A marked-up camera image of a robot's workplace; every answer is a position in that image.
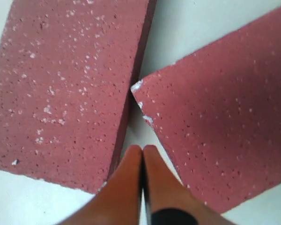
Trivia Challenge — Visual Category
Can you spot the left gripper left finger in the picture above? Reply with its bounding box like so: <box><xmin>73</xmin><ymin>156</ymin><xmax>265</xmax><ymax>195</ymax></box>
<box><xmin>59</xmin><ymin>145</ymin><xmax>143</xmax><ymax>225</ymax></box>

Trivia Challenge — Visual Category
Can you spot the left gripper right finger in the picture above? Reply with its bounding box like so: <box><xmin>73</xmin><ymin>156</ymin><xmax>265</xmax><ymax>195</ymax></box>
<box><xmin>143</xmin><ymin>145</ymin><xmax>233</xmax><ymax>225</ymax></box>

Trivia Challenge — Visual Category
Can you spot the red brick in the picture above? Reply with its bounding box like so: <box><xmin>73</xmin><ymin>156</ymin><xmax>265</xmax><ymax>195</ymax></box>
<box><xmin>0</xmin><ymin>0</ymin><xmax>156</xmax><ymax>194</ymax></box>
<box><xmin>131</xmin><ymin>6</ymin><xmax>281</xmax><ymax>213</ymax></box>

